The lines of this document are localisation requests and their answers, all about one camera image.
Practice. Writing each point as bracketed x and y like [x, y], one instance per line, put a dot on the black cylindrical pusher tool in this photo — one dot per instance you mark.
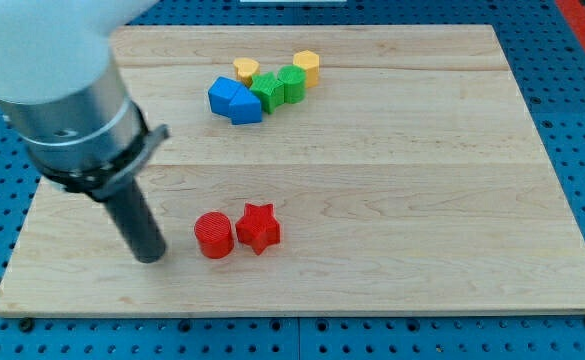
[134, 220]

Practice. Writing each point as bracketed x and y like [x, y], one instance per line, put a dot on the red cylinder block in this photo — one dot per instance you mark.
[213, 231]

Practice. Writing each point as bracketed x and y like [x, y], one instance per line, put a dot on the green star block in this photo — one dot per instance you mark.
[269, 90]

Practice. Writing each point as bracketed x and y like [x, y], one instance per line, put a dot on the blue cube block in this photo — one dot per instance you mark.
[221, 93]

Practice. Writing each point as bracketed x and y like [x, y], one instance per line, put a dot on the red star block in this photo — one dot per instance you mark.
[258, 228]

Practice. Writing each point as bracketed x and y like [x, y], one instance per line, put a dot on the yellow hexagon block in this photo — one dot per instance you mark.
[310, 63]

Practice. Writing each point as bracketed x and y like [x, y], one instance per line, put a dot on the blue pentagon block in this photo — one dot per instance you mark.
[244, 108]

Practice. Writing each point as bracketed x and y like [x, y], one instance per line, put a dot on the green cylinder block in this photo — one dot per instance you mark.
[293, 79]

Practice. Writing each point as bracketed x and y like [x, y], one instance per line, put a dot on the wooden board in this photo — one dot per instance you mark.
[411, 181]

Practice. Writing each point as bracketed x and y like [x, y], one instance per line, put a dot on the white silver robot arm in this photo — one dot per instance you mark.
[61, 90]

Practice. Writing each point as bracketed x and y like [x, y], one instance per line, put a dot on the yellow heart block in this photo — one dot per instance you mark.
[244, 69]

